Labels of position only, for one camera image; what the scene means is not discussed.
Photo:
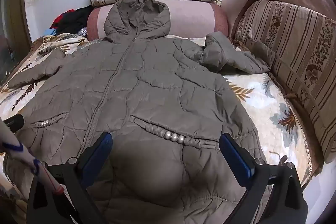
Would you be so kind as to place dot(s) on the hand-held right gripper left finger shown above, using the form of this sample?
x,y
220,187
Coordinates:
x,y
98,150

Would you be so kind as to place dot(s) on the grey-brown quilted hooded jacket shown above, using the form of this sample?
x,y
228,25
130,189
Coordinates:
x,y
157,87

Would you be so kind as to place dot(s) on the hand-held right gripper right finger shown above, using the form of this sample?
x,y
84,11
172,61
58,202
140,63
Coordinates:
x,y
236,158

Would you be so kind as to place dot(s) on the striped floral sofa side cushion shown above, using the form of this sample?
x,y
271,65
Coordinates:
x,y
302,50

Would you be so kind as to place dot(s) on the blue garment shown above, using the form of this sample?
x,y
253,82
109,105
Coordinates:
x,y
50,31

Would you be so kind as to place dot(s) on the pink bolster cushion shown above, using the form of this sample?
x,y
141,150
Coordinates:
x,y
189,19

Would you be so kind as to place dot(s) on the black garment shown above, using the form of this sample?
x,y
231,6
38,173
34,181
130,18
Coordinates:
x,y
77,16

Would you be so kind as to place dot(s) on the red garment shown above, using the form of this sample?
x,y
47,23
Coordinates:
x,y
61,19

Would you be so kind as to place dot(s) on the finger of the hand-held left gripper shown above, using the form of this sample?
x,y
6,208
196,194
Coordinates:
x,y
15,123

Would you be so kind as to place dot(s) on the leaf print blanket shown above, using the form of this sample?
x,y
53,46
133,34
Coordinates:
x,y
262,98

